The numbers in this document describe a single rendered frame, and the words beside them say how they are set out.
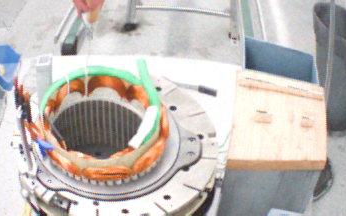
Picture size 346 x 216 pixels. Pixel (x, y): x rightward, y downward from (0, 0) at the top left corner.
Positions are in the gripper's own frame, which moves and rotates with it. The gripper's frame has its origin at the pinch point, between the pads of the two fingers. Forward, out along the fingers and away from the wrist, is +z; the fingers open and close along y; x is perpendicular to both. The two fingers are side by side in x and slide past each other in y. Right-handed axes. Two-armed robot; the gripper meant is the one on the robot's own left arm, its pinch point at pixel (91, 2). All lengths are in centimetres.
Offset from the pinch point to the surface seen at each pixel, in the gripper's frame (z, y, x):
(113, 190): 17.7, 15.6, 7.4
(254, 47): 36.9, -23.4, 23.3
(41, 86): 20.4, 2.3, -8.1
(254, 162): 24.5, 4.3, 24.9
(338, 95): 143, -90, 80
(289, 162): 23.8, 3.9, 31.2
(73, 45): 82, -44, -19
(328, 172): 153, -56, 82
